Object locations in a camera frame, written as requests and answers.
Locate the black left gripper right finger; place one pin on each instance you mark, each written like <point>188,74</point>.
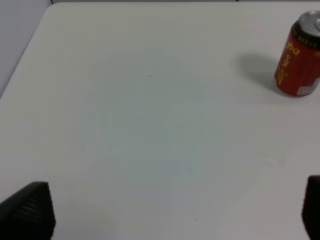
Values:
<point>311,208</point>

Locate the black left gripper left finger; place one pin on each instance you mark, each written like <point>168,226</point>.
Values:
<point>28,214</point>

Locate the red drink can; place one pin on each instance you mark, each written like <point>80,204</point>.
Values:
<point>298,70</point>

